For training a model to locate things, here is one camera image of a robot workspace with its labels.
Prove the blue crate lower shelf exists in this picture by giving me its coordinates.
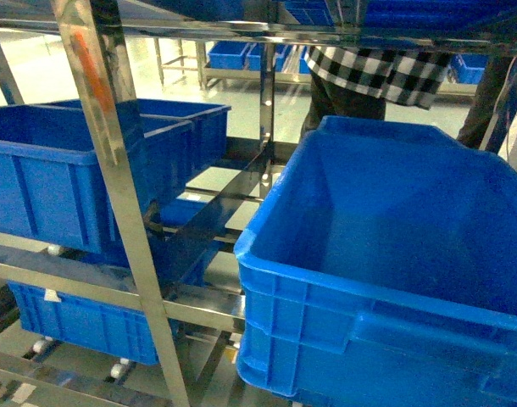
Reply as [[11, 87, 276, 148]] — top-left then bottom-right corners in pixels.
[[7, 241, 208, 367]]

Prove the blue crate shelf left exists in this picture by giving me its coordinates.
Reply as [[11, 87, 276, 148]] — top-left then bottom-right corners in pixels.
[[0, 105, 186, 253]]

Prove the person in checkered shirt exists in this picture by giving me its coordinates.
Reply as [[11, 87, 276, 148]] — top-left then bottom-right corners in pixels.
[[300, 46, 514, 149]]

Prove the blue crate shelf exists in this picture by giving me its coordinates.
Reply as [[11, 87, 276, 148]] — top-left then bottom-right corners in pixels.
[[7, 241, 208, 367], [30, 99, 231, 188], [0, 105, 186, 253]]

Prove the large blue crate front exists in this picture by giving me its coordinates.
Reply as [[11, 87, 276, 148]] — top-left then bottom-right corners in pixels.
[[234, 116, 517, 406]]

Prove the blue crate shelf rear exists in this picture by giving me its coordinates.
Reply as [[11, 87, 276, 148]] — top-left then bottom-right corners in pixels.
[[30, 99, 231, 188]]

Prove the steel shelf frame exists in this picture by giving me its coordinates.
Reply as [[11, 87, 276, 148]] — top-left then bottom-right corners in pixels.
[[0, 0, 517, 407]]

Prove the blue bins far rack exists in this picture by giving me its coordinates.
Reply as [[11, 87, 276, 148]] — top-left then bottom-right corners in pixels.
[[207, 41, 309, 74]]

